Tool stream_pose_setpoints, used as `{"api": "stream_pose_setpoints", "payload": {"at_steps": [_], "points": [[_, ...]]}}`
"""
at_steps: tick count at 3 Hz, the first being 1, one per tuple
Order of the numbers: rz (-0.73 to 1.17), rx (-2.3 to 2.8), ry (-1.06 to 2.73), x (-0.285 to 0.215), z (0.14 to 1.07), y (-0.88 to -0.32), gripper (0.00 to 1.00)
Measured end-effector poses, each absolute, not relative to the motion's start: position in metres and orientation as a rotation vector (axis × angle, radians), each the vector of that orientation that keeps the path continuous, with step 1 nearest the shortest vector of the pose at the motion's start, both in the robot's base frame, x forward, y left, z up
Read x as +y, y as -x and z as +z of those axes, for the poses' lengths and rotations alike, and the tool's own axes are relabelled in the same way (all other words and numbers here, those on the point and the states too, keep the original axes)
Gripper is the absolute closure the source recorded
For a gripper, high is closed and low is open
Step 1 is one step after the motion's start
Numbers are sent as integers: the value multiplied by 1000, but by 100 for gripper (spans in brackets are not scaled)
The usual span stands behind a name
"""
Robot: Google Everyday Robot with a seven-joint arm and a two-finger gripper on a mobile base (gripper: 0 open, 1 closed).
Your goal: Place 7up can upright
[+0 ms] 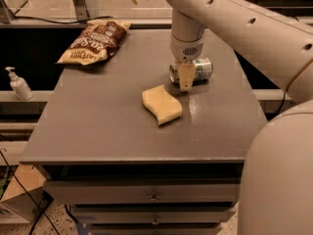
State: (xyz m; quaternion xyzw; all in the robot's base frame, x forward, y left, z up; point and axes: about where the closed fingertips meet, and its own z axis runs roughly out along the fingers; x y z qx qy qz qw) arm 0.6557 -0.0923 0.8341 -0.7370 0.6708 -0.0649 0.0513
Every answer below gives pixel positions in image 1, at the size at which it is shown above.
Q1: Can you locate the drawer knob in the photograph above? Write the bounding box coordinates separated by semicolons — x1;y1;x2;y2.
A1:
151;218;159;226
149;195;158;203

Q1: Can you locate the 7up soda can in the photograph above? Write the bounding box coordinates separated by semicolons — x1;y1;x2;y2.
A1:
169;58;213;83

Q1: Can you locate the yellow wavy sponge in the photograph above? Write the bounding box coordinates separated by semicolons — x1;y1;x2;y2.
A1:
142;85;183;126

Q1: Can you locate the brown chip bag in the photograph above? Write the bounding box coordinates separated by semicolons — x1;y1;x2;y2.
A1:
58;19;131;66

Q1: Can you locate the grey drawer cabinet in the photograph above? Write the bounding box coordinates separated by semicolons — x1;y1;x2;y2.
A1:
22;29;266;235

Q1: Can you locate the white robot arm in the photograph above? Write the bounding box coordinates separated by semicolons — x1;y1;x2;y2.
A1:
166;0;313;235

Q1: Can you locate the white pump bottle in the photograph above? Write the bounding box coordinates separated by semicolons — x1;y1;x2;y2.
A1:
6;67;33;101

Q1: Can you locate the black cable on shelf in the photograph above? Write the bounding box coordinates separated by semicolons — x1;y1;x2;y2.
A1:
0;0;113;25

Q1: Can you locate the top drawer knob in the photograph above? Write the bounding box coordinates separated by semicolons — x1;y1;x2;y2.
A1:
149;195;158;203

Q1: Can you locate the black floor cable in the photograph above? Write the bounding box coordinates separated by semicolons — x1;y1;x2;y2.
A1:
0;149;62;235

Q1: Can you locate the cardboard box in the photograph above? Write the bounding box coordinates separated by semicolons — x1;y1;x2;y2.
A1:
0;164;46;224

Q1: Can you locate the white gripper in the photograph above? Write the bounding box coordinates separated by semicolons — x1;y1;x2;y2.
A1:
170;33;204;92

